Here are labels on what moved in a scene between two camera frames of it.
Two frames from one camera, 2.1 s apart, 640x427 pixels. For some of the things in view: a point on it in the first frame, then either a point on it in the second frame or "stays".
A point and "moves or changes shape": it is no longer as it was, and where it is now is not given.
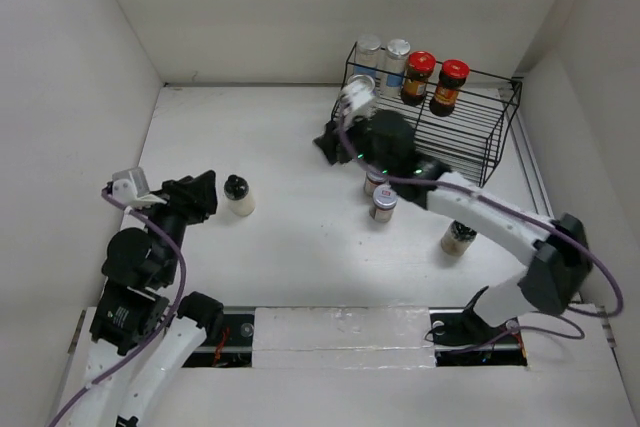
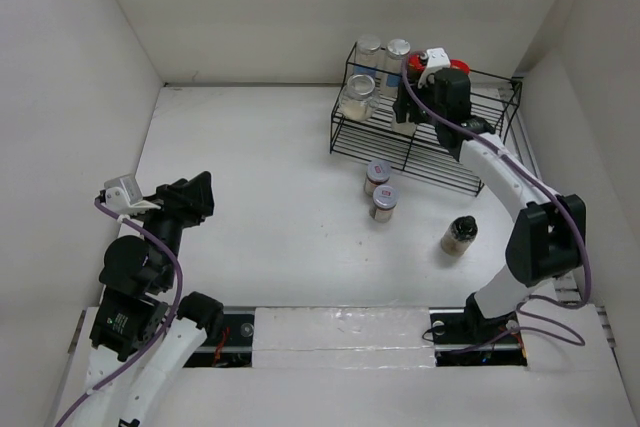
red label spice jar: x=384 y=201 stays
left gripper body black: x=177 y=213 stays
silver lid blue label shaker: x=393 y=67 stays
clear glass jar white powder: x=358 y=90 stays
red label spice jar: x=374 y=178 stays
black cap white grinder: x=239 y=198 moves or changes shape
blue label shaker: x=366 y=55 stays
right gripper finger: x=330 y=142 to x=405 y=104
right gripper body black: x=361 y=144 to x=426 y=96
